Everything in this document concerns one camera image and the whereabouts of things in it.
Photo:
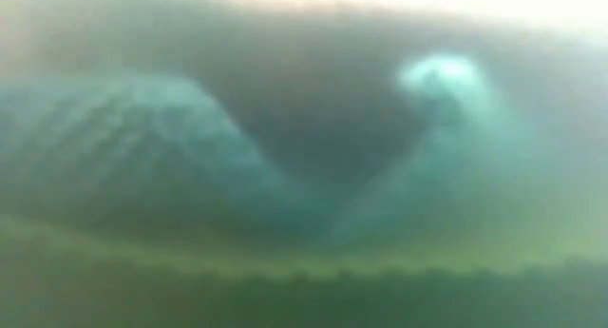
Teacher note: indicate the grey microfiber towel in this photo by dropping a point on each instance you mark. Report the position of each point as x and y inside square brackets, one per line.
[309, 81]

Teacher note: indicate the teal plastic tray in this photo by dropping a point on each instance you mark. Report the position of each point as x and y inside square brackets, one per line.
[304, 309]

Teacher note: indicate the teal microfiber towel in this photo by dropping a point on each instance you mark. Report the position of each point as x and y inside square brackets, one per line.
[142, 142]

